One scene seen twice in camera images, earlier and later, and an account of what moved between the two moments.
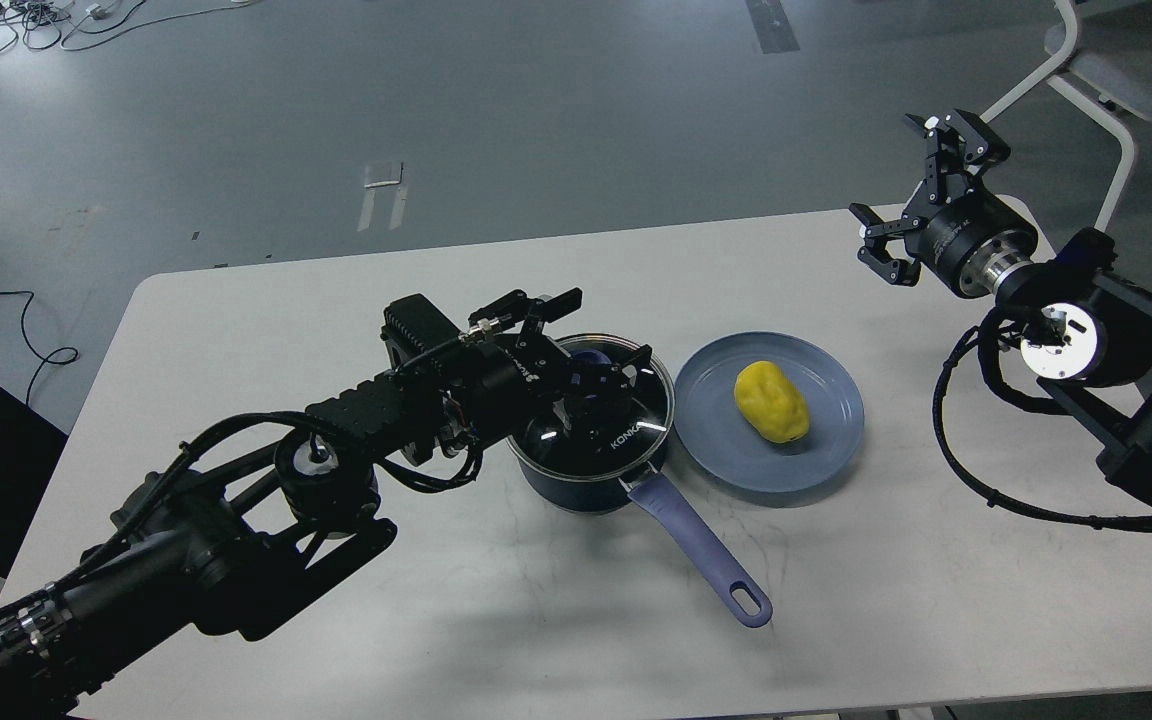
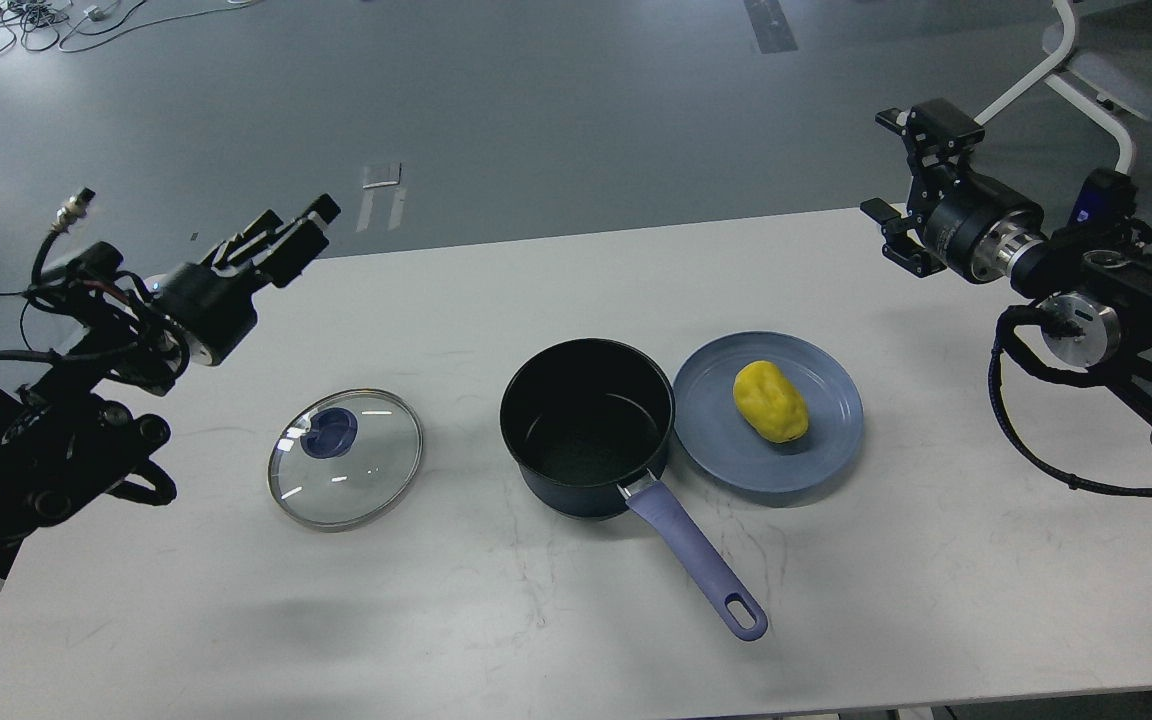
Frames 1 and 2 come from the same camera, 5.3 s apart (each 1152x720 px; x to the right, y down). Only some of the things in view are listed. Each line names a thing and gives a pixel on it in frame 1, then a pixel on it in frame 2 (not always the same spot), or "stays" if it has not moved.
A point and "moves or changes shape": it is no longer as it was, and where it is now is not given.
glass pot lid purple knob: x=592 y=356 moves or changes shape
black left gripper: x=521 y=378 to x=211 y=312
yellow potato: x=771 y=401 stays
